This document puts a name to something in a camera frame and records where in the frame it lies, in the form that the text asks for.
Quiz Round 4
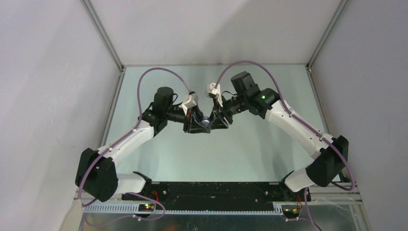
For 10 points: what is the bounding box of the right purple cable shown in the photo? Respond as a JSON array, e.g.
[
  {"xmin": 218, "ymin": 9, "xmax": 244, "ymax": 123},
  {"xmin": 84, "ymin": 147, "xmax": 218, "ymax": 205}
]
[{"xmin": 214, "ymin": 60, "xmax": 356, "ymax": 231}]

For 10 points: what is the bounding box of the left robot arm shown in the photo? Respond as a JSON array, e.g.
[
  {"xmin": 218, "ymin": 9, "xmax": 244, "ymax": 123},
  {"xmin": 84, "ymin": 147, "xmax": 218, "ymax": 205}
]
[{"xmin": 75, "ymin": 87, "xmax": 198, "ymax": 202}]

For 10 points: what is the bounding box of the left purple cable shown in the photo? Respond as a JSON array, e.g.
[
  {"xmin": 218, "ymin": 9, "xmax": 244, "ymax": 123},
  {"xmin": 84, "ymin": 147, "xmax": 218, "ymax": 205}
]
[{"xmin": 77, "ymin": 67, "xmax": 193, "ymax": 229}]

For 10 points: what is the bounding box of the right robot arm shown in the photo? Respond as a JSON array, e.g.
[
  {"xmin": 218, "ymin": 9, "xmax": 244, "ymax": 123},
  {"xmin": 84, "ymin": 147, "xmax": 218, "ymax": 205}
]
[{"xmin": 206, "ymin": 71, "xmax": 349, "ymax": 201}]

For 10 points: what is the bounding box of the purple earbud charging case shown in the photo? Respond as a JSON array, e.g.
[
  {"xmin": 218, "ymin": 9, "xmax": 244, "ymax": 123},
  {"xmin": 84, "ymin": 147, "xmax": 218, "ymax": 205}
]
[{"xmin": 201, "ymin": 116, "xmax": 211, "ymax": 128}]

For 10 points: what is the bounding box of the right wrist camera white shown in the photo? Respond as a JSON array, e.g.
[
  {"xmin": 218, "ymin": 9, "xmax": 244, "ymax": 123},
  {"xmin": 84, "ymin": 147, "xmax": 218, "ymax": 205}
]
[{"xmin": 205, "ymin": 83, "xmax": 223, "ymax": 108}]

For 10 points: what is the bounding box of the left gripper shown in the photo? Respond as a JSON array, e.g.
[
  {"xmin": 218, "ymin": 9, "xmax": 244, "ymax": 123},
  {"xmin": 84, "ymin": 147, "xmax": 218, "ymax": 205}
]
[{"xmin": 165, "ymin": 103, "xmax": 210, "ymax": 134}]

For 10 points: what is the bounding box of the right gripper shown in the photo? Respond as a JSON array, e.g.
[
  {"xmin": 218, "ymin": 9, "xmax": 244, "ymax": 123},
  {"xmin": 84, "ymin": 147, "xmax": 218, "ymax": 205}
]
[{"xmin": 208, "ymin": 94, "xmax": 248, "ymax": 131}]

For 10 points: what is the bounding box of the purple cable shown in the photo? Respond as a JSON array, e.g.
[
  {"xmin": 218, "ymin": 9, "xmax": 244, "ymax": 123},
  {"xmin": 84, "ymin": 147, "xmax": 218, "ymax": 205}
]
[
  {"xmin": 77, "ymin": 67, "xmax": 193, "ymax": 229},
  {"xmin": 214, "ymin": 60, "xmax": 356, "ymax": 231}
]

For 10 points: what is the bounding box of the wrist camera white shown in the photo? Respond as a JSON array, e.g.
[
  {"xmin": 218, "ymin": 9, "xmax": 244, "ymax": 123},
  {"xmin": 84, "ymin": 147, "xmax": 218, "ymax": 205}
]
[
  {"xmin": 205, "ymin": 83, "xmax": 223, "ymax": 108},
  {"xmin": 181, "ymin": 91, "xmax": 198, "ymax": 115}
]

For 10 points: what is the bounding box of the grey slotted cable duct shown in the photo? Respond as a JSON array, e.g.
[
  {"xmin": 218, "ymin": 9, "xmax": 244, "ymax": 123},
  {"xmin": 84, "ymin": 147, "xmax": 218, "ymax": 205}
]
[{"xmin": 84, "ymin": 203, "xmax": 283, "ymax": 215}]

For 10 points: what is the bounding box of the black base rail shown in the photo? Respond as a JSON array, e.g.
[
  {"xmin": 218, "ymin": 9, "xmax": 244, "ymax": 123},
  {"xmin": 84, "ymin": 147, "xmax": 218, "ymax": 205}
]
[{"xmin": 141, "ymin": 181, "xmax": 311, "ymax": 211}]

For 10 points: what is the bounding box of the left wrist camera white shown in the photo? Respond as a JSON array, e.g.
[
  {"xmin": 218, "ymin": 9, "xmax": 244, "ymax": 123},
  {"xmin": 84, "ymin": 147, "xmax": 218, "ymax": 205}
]
[{"xmin": 181, "ymin": 91, "xmax": 198, "ymax": 115}]

